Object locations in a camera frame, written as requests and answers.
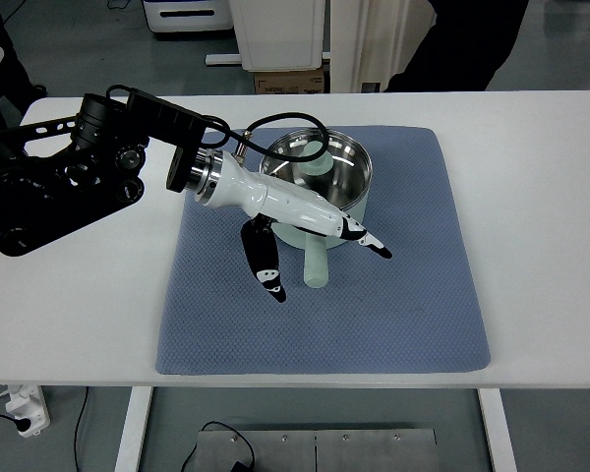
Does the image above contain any white pillar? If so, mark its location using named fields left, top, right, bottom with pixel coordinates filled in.
left=329, top=0, right=435, bottom=93

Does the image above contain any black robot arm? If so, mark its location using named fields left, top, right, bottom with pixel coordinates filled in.
left=0, top=88, right=208, bottom=257

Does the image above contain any person with sneakers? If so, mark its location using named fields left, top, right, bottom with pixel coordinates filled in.
left=387, top=0, right=590, bottom=94

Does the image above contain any cardboard box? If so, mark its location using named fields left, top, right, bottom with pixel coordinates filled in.
left=254, top=68, right=325, bottom=94

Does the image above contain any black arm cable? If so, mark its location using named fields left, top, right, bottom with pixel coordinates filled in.
left=105, top=84, right=331, bottom=164

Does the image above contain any person in dark clothes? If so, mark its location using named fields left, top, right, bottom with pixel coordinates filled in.
left=0, top=14, right=47, bottom=129

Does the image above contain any green pot with handle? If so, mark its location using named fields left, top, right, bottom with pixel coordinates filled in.
left=272, top=180, right=368, bottom=288

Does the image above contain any blue textured mat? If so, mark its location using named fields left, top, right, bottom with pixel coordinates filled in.
left=155, top=126, right=491, bottom=376

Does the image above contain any metal base plate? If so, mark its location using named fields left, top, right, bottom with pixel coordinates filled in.
left=193, top=429, right=441, bottom=471

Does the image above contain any white appliance with slot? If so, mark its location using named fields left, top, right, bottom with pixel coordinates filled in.
left=142, top=1, right=233, bottom=33

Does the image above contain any black floor cable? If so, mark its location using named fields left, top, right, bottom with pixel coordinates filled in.
left=73, top=385, right=258, bottom=472

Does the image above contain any glass lid with green knob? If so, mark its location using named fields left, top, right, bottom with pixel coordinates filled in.
left=260, top=129, right=373, bottom=211

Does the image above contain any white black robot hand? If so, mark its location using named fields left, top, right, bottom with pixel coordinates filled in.
left=168, top=150, right=392, bottom=303

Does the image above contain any white power strip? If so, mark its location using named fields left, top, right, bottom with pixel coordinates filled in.
left=5, top=384, right=50, bottom=438

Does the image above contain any white cabinet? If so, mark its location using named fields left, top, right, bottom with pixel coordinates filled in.
left=206, top=0, right=325, bottom=72

